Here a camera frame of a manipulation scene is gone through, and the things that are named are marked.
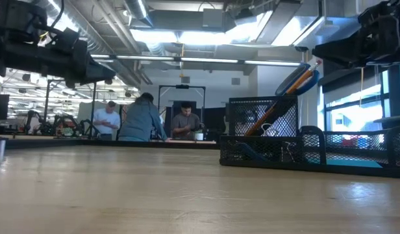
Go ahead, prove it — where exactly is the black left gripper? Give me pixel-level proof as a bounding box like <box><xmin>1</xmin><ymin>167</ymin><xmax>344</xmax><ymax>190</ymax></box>
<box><xmin>4</xmin><ymin>28</ymin><xmax>117</xmax><ymax>88</ymax></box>

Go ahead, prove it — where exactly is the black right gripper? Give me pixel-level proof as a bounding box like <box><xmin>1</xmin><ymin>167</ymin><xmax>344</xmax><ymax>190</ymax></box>
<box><xmin>311</xmin><ymin>0</ymin><xmax>400</xmax><ymax>69</ymax></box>

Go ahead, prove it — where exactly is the orange pencil with eraser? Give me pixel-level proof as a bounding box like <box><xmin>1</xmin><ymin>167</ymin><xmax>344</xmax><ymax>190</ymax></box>
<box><xmin>244</xmin><ymin>59</ymin><xmax>323</xmax><ymax>137</ymax></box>

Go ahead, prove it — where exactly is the black mesh desk organizer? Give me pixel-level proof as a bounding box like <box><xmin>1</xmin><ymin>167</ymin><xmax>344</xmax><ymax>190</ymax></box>
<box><xmin>219</xmin><ymin>95</ymin><xmax>400</xmax><ymax>179</ymax></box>

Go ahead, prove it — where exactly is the person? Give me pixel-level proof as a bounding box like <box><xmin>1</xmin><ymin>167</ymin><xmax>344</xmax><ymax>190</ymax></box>
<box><xmin>118</xmin><ymin>92</ymin><xmax>171</xmax><ymax>142</ymax></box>
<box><xmin>169</xmin><ymin>101</ymin><xmax>203</xmax><ymax>141</ymax></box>
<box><xmin>92</xmin><ymin>100</ymin><xmax>121</xmax><ymax>141</ymax></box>

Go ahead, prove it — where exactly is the black upright pole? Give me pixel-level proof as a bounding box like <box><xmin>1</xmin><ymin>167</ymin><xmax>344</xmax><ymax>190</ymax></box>
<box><xmin>386</xmin><ymin>64</ymin><xmax>400</xmax><ymax>118</ymax></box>

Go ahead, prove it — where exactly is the grey side desk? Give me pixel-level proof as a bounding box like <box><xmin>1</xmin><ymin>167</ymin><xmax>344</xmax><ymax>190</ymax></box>
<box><xmin>373</xmin><ymin>115</ymin><xmax>400</xmax><ymax>131</ymax></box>

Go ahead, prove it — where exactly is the black background monitor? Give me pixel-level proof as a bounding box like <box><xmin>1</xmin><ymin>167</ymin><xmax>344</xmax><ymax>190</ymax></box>
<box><xmin>0</xmin><ymin>94</ymin><xmax>10</xmax><ymax>120</ymax></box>

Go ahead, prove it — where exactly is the long ceiling light strip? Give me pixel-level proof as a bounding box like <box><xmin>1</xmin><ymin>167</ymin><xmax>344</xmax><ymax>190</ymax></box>
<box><xmin>89</xmin><ymin>53</ymin><xmax>301</xmax><ymax>68</ymax></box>

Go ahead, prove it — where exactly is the black background gantry frame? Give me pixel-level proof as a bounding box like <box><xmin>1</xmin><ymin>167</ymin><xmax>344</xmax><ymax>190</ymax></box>
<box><xmin>44</xmin><ymin>79</ymin><xmax>97</xmax><ymax>137</ymax></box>

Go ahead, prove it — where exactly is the black table rail frame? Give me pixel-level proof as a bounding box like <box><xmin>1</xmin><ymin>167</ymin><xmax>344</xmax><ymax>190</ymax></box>
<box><xmin>0</xmin><ymin>135</ymin><xmax>220</xmax><ymax>150</ymax></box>

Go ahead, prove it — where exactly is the black frame with top camera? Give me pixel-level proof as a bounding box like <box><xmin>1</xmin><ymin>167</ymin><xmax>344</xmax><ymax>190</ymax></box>
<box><xmin>157</xmin><ymin>84</ymin><xmax>206</xmax><ymax>111</ymax></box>

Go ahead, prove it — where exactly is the grey ceiling duct box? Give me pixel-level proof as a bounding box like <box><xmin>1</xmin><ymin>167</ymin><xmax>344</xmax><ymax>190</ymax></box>
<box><xmin>202</xmin><ymin>8</ymin><xmax>225</xmax><ymax>29</ymax></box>

